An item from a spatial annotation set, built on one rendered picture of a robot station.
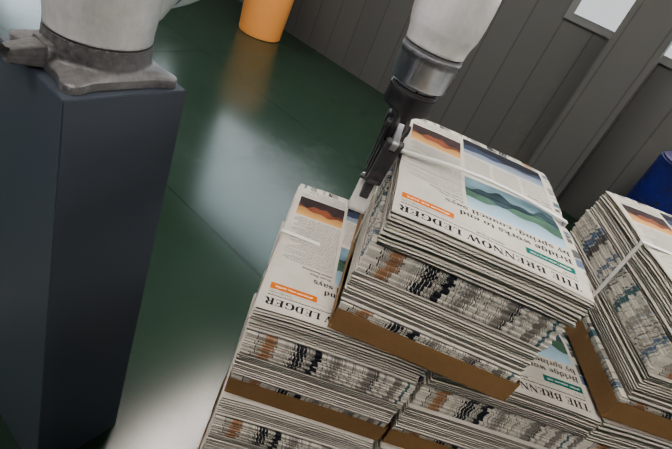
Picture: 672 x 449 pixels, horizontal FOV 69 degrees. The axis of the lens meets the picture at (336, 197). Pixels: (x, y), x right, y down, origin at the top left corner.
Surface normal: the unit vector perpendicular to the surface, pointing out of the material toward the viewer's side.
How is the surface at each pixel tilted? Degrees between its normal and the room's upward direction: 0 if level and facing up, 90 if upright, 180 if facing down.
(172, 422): 0
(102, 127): 90
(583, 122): 90
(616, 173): 90
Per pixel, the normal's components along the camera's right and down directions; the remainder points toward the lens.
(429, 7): -0.69, 0.18
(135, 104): 0.72, 0.58
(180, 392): 0.35, -0.79
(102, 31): 0.32, 0.70
